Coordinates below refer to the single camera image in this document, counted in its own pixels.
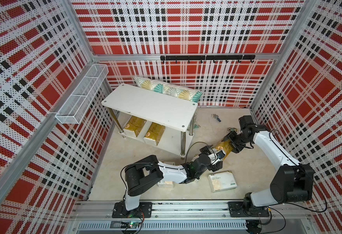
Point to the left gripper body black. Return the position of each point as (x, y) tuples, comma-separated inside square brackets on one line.
[(205, 151)]

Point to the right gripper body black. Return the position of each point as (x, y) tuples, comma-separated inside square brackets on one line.
[(238, 141)]

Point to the gold tissue pack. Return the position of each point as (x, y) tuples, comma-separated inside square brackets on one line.
[(225, 146), (134, 126), (154, 134)]

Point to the white tissue pack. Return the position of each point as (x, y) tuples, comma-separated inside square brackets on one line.
[(167, 181), (222, 181)]

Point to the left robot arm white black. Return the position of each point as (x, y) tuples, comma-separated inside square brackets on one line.
[(144, 174)]

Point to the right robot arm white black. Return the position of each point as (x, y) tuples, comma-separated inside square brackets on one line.
[(293, 181)]

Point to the white two-tier shelf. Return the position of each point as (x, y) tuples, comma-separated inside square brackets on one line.
[(173, 113)]

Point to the green floor debris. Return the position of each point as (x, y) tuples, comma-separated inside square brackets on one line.
[(231, 129)]

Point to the small floor debris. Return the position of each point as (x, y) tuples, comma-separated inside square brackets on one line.
[(216, 117)]

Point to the geometric patterned pillow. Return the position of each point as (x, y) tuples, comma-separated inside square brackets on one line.
[(169, 89)]

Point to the small green circuit board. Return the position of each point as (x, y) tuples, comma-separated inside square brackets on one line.
[(130, 225)]

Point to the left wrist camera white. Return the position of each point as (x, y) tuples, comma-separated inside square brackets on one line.
[(219, 156)]

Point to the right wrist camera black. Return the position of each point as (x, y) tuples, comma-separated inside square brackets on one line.
[(245, 121)]

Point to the black wall hook rail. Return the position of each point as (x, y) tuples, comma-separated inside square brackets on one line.
[(238, 58)]

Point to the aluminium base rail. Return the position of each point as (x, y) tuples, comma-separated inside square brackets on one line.
[(191, 217)]

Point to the white wire mesh basket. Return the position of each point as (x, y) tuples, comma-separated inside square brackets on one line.
[(75, 107)]

